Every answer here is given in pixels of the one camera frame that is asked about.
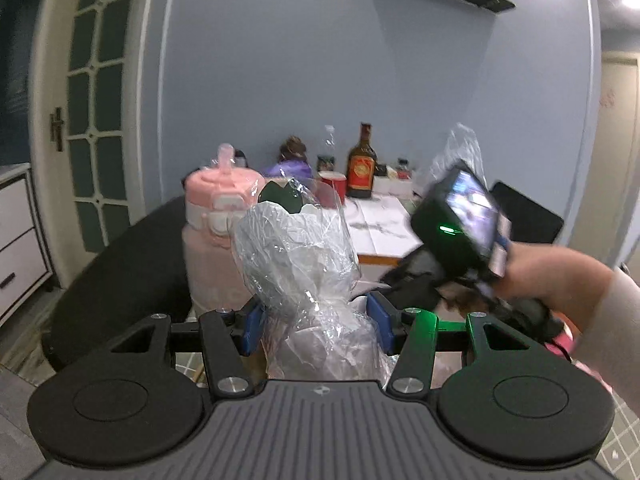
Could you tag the clear water bottle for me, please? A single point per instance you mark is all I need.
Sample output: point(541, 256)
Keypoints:
point(327, 150)

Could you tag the person's right forearm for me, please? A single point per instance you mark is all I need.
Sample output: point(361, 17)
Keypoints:
point(615, 320)

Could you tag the purple bag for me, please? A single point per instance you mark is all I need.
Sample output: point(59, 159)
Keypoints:
point(287, 169)

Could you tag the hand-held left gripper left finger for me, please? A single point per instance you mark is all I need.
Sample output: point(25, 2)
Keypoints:
point(252, 332)

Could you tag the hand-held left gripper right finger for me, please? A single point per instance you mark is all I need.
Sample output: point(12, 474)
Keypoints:
point(380, 320)

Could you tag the red cup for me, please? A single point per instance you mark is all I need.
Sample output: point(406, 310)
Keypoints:
point(332, 187)

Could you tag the white marbled table mat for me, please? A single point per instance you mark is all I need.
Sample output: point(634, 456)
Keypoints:
point(380, 225)

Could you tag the small dark jar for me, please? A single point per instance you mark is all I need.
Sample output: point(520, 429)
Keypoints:
point(402, 166)

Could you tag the person's right hand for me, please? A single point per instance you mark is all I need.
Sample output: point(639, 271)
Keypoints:
point(550, 275)

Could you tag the pink water bottle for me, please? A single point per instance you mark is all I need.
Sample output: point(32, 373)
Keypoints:
point(210, 210)

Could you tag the small brown figure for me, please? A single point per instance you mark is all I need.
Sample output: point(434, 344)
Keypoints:
point(293, 149)

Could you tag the black chair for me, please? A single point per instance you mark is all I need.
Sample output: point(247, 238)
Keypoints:
point(530, 215)
point(115, 280)

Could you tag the brown glass bottle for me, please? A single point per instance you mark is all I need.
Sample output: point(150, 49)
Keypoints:
point(362, 170)

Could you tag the white flat box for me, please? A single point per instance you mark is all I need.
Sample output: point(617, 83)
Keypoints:
point(395, 185)

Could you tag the glass pane door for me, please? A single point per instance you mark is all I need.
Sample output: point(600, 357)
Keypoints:
point(95, 110)

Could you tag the clear plastic bag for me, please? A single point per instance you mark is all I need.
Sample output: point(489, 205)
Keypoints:
point(457, 150)

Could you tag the white drawer cabinet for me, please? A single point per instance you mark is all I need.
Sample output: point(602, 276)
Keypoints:
point(20, 250)

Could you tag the cream wooden door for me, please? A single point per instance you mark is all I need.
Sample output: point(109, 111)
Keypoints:
point(622, 160)

